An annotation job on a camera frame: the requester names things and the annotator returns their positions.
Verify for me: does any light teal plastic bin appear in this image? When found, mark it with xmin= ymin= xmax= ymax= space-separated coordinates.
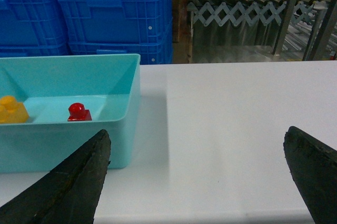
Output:
xmin=1 ymin=54 xmax=141 ymax=173

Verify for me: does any blue crate upper right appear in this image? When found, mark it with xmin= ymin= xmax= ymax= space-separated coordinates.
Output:
xmin=58 ymin=0 xmax=172 ymax=44

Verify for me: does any expandable roller conveyor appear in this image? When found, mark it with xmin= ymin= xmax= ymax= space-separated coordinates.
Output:
xmin=187 ymin=0 xmax=328 ymax=63

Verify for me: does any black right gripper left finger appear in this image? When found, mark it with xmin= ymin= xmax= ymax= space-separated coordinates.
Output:
xmin=1 ymin=129 xmax=111 ymax=223

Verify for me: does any blue crate lower middle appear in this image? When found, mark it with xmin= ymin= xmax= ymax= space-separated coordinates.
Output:
xmin=1 ymin=43 xmax=71 ymax=58

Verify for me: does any red toy block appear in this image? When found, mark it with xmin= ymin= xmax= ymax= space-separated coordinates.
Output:
xmin=67 ymin=103 xmax=92 ymax=121

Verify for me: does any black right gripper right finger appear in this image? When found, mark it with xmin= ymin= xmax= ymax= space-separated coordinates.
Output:
xmin=283 ymin=126 xmax=336 ymax=223

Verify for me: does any blue crate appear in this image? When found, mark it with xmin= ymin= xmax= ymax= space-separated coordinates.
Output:
xmin=68 ymin=42 xmax=173 ymax=65
xmin=1 ymin=0 xmax=67 ymax=47
xmin=1 ymin=43 xmax=71 ymax=58
xmin=58 ymin=0 xmax=172 ymax=44

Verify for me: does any blue crate upper middle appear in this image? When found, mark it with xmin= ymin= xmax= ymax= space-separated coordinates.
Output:
xmin=1 ymin=0 xmax=67 ymax=47

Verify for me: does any yellow toy block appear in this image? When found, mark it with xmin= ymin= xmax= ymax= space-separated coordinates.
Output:
xmin=1 ymin=96 xmax=29 ymax=124

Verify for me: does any blue crate lower right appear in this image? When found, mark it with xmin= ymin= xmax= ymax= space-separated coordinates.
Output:
xmin=68 ymin=42 xmax=173 ymax=65

